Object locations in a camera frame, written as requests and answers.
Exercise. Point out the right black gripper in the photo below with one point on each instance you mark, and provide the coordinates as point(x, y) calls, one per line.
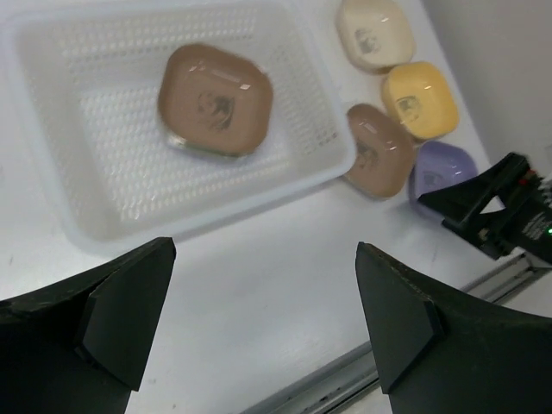
point(499, 210)

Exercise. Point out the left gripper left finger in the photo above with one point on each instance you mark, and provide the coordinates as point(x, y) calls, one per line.
point(81, 345)

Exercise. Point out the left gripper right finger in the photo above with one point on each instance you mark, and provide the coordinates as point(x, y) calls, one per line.
point(440, 350)

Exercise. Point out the purple plate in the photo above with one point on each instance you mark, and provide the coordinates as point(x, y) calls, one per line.
point(439, 165)

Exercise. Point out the brown plate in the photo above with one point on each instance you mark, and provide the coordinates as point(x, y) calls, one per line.
point(215, 101)
point(385, 153)

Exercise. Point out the yellow plate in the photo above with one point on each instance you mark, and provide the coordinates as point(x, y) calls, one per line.
point(418, 97)

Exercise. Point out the cream plate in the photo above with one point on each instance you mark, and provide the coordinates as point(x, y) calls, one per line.
point(376, 35)

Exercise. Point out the white plastic perforated bin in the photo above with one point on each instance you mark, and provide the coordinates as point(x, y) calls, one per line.
point(86, 80)

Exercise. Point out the aluminium frame rail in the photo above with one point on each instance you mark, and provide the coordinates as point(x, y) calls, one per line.
point(345, 381)

